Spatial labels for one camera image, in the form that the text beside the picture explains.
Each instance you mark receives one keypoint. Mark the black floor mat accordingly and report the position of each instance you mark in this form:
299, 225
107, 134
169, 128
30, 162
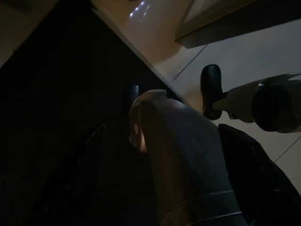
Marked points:
58, 82

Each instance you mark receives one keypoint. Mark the black robot right foot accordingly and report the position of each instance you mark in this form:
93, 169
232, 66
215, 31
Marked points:
211, 84

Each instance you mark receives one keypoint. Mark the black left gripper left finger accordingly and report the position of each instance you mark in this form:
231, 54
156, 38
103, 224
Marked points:
75, 183

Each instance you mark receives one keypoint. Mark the grey cabinet base tan trim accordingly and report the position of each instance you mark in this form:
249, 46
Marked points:
235, 26

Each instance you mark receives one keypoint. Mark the black robot left foot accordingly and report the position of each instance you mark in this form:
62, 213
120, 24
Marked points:
134, 93

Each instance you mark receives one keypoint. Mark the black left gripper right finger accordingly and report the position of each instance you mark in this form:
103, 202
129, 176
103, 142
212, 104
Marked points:
258, 188

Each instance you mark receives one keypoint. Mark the black robot foot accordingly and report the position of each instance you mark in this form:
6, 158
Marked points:
211, 84
134, 93

